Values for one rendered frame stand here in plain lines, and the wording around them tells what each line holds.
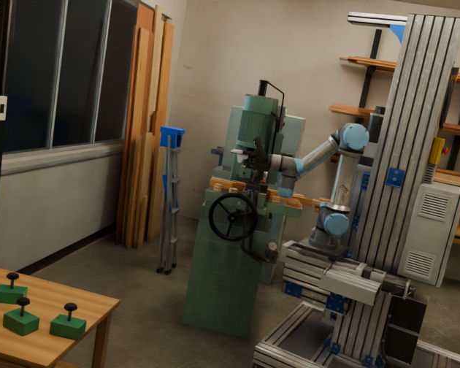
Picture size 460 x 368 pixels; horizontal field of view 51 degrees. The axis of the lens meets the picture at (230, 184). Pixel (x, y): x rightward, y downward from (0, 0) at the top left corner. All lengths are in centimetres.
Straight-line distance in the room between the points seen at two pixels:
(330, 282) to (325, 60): 332
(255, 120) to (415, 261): 121
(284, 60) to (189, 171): 164
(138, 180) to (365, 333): 241
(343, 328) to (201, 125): 332
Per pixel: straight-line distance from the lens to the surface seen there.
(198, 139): 550
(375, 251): 263
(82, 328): 192
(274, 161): 226
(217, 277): 307
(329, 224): 232
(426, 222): 252
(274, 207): 292
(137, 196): 433
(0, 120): 292
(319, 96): 528
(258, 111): 294
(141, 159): 427
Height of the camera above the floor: 149
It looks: 10 degrees down
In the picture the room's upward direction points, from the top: 10 degrees clockwise
